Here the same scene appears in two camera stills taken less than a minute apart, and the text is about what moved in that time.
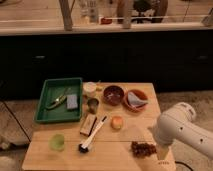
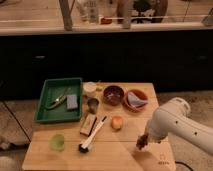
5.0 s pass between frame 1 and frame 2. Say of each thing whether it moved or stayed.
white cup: stayed
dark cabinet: stayed
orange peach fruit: stayed
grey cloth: stayed
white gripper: moved
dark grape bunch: moved
